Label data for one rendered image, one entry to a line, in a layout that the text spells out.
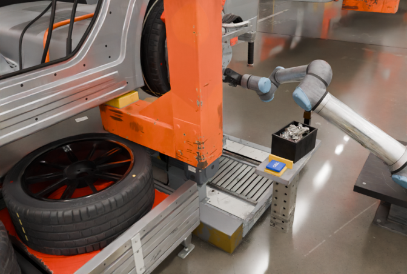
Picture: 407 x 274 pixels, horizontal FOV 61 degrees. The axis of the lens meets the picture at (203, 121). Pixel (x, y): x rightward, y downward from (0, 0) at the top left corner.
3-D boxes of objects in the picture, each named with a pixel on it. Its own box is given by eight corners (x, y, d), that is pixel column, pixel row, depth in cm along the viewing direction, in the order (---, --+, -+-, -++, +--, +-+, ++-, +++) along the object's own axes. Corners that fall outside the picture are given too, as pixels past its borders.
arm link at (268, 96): (279, 91, 227) (274, 82, 217) (268, 105, 226) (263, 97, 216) (268, 86, 233) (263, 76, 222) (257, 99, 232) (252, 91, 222)
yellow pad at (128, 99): (122, 94, 192) (120, 86, 189) (139, 100, 184) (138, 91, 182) (102, 103, 182) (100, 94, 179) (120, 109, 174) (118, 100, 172)
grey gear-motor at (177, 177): (169, 170, 230) (165, 123, 214) (222, 193, 207) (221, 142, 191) (149, 184, 217) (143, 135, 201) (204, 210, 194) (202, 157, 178)
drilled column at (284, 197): (277, 216, 200) (282, 154, 181) (294, 222, 195) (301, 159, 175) (269, 226, 193) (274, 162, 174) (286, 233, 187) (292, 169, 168)
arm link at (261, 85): (267, 96, 215) (263, 88, 207) (249, 92, 222) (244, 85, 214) (273, 83, 217) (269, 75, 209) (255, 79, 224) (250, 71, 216)
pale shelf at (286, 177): (291, 136, 197) (292, 131, 195) (321, 145, 187) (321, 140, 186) (254, 174, 166) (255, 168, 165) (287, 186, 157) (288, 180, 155)
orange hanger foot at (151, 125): (125, 118, 201) (116, 60, 185) (197, 144, 173) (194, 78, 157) (102, 130, 189) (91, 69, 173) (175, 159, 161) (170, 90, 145)
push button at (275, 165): (272, 162, 167) (272, 159, 166) (285, 167, 164) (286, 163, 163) (265, 170, 162) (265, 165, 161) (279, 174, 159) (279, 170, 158)
